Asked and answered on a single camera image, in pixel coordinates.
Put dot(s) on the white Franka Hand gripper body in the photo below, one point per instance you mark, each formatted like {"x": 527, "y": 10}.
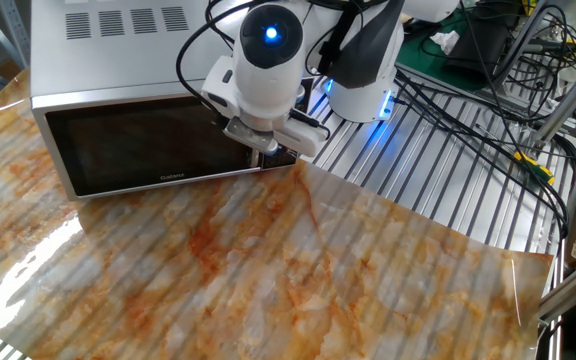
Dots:
{"x": 303, "y": 137}

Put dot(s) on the black glass microwave door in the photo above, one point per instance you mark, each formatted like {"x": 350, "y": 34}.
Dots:
{"x": 143, "y": 145}

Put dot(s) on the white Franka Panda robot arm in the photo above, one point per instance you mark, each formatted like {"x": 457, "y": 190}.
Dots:
{"x": 268, "y": 85}

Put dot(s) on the silver Galanz microwave oven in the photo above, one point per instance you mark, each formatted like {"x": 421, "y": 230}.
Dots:
{"x": 118, "y": 60}

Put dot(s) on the green desk mat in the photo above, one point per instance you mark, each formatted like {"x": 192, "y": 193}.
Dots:
{"x": 418, "y": 55}

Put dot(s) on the orange marble pattern mat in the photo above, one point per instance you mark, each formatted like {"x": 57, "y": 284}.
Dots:
{"x": 268, "y": 275}

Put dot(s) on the white crumpled paper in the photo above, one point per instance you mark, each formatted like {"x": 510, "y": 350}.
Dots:
{"x": 444, "y": 41}

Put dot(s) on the black rectangular box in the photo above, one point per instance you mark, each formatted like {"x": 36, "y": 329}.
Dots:
{"x": 478, "y": 45}

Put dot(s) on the grey metal stand leg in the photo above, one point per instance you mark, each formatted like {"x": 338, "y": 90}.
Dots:
{"x": 520, "y": 50}

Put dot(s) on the silver camera module blue end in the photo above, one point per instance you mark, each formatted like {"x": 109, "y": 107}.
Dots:
{"x": 248, "y": 134}

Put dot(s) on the slanted aluminium frame post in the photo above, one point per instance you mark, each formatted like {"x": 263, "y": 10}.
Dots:
{"x": 568, "y": 100}

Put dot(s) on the grey metal shelf frame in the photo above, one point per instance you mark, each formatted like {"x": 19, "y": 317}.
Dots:
{"x": 10, "y": 25}

